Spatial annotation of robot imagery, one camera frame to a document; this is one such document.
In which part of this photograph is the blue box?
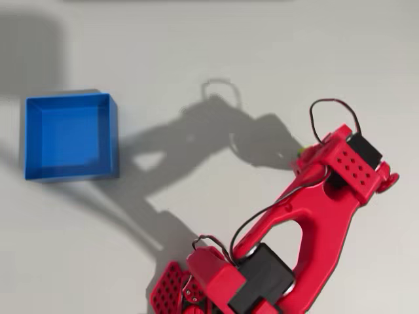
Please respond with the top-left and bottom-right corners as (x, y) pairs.
(24, 92), (120, 182)

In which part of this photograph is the servo wire loop at elbow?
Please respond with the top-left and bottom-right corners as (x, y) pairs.
(309, 97), (361, 145)

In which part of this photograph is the servo wire along upper arm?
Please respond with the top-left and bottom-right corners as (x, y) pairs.
(230, 175), (330, 261)

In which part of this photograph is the short servo wire at shoulder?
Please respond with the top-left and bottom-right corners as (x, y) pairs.
(191, 234), (237, 264)

